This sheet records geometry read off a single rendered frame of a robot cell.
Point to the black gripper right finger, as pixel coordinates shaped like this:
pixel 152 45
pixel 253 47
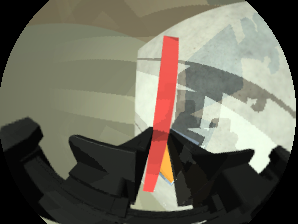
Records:
pixel 193 168

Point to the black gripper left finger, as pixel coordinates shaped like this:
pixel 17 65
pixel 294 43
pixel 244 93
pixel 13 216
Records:
pixel 127 160

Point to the grey storage box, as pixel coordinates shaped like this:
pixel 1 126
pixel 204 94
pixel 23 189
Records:
pixel 166 171

